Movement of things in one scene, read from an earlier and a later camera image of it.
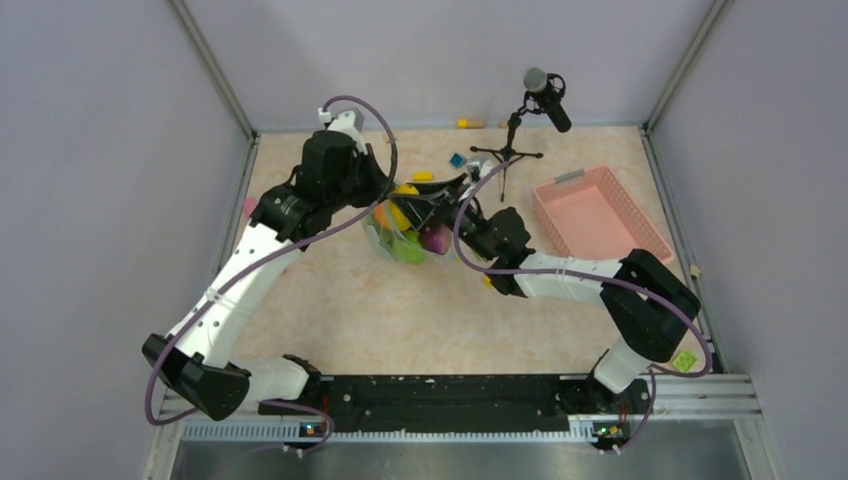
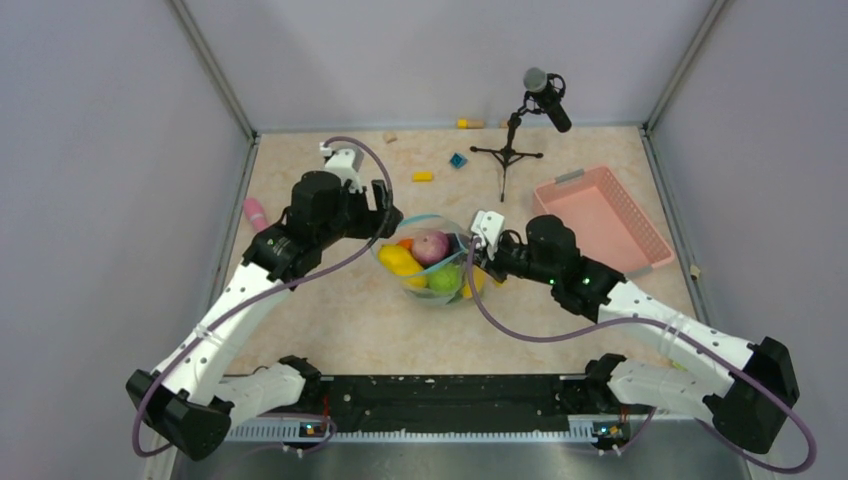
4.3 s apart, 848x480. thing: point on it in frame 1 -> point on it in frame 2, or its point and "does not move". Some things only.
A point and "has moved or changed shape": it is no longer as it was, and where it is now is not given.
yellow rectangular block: [422, 176] does not move
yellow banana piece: [400, 219] -> [400, 261]
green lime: [409, 248] -> [445, 279]
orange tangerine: [381, 215] has moved or changed shape
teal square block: [458, 161] does not move
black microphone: [545, 92] does not move
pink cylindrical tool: [249, 205] does not move
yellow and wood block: [470, 124] does not move
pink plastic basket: [592, 217] does not move
